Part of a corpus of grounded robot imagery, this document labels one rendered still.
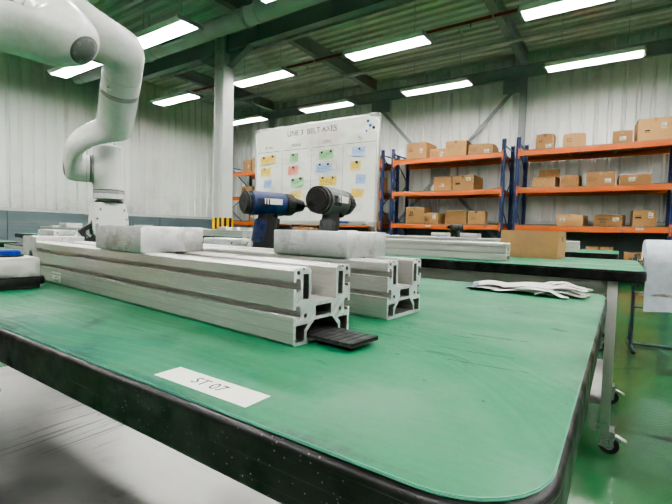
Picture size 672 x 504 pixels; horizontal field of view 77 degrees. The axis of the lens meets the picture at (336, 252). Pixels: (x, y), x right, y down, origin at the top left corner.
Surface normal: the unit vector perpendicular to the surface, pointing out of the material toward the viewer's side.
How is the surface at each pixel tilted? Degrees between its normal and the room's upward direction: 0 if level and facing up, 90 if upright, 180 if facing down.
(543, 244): 89
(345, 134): 90
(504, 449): 0
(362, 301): 90
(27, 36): 136
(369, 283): 90
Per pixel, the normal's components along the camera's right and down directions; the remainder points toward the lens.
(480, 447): 0.03, -1.00
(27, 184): 0.83, 0.05
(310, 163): -0.56, 0.03
